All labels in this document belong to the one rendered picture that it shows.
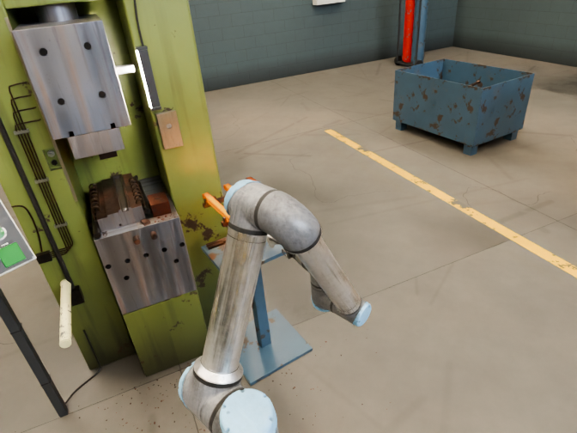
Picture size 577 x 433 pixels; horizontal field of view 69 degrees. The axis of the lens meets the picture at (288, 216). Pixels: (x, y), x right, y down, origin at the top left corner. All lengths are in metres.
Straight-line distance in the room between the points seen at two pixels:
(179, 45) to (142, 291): 1.16
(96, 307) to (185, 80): 1.27
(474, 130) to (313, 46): 4.77
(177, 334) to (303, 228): 1.51
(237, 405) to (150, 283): 1.08
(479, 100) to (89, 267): 3.77
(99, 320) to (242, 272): 1.49
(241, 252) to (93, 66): 1.03
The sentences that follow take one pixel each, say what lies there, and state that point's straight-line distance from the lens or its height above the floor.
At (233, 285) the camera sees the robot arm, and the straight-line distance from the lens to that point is 1.17.
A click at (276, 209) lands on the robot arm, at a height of 1.37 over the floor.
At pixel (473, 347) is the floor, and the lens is 2.64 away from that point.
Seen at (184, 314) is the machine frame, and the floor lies 0.34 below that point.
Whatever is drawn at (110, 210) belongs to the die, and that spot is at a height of 0.99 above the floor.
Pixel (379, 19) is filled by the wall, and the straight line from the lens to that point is 9.54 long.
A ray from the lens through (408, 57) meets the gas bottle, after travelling 8.91.
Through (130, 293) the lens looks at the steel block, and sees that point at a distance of 2.21.
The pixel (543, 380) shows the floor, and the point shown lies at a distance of 2.61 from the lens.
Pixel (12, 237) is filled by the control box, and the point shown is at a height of 1.06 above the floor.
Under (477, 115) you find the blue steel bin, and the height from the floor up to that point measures 0.45.
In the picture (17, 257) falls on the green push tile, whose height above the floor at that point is 0.99.
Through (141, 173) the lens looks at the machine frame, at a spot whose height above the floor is 0.95.
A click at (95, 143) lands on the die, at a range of 1.92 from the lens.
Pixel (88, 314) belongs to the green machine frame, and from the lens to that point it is 2.51.
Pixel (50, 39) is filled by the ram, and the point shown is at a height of 1.72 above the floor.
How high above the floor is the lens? 1.89
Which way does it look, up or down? 31 degrees down
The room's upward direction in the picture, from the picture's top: 5 degrees counter-clockwise
